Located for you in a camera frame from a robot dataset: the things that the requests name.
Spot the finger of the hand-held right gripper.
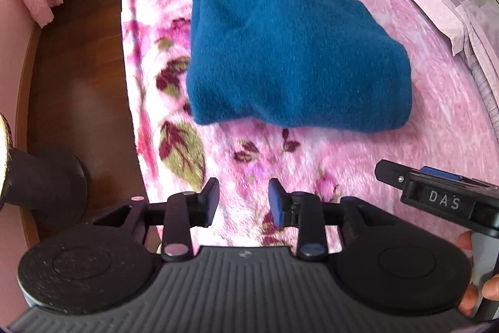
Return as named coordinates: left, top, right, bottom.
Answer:
left=375, top=160, right=408, bottom=187
left=422, top=166, right=461, bottom=182

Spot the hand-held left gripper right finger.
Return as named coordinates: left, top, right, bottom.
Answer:
left=268, top=178, right=407, bottom=261

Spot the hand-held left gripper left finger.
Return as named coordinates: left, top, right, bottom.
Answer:
left=94, top=178, right=220, bottom=261

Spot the blue knitted sweater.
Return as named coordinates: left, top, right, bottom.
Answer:
left=186, top=0, right=414, bottom=133

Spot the person's right hand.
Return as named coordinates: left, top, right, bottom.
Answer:
left=456, top=231, right=499, bottom=317

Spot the pink floral bedspread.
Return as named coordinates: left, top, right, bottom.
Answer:
left=120, top=0, right=499, bottom=252

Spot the black round stand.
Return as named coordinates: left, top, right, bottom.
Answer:
left=0, top=114, right=89, bottom=228

